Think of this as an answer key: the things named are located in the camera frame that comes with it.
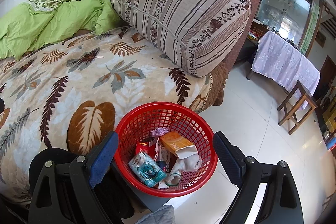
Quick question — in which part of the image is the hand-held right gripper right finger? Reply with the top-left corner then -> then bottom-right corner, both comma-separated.
213,132 -> 305,224

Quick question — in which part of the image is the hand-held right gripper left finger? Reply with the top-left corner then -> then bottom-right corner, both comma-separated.
28,131 -> 119,224

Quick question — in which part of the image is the white sock with green cuff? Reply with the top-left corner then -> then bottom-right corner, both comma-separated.
165,153 -> 202,186

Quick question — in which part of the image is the torn red box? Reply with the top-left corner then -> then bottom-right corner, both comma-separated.
136,140 -> 158,159

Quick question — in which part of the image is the blue cartoon packet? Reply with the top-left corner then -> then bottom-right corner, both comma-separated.
128,152 -> 167,188

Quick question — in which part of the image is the orange box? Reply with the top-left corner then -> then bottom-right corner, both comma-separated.
160,131 -> 198,161

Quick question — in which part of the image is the white printed box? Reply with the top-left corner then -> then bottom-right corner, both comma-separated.
156,147 -> 175,173

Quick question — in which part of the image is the purple paper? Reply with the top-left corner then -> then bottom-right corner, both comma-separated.
152,127 -> 171,138

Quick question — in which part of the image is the red plastic basket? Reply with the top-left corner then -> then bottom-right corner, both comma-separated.
114,102 -> 219,198

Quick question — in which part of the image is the grey quilted clothing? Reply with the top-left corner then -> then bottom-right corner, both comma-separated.
135,205 -> 176,224

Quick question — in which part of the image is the leaf print blanket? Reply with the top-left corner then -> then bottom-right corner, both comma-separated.
0,26 -> 213,210

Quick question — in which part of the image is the wooden stool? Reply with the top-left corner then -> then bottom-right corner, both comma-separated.
277,80 -> 319,135

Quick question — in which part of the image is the lavender floral tablecloth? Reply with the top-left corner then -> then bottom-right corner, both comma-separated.
251,30 -> 321,110

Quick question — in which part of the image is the green quilt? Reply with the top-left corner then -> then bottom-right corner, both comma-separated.
0,0 -> 124,60

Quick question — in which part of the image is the striped floral cushion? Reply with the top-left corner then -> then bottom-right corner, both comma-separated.
110,0 -> 252,78

